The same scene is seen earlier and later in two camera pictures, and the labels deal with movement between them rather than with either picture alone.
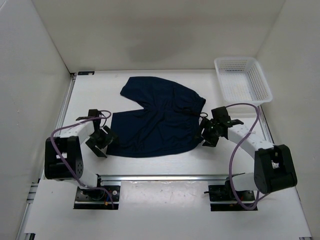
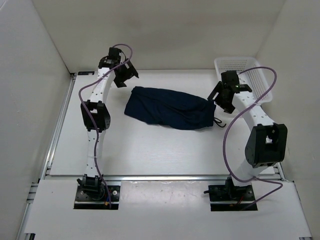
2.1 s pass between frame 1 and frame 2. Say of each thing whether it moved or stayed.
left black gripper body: moved
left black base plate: stayed
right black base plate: stayed
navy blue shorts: moved
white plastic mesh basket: stayed
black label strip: stayed
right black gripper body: moved
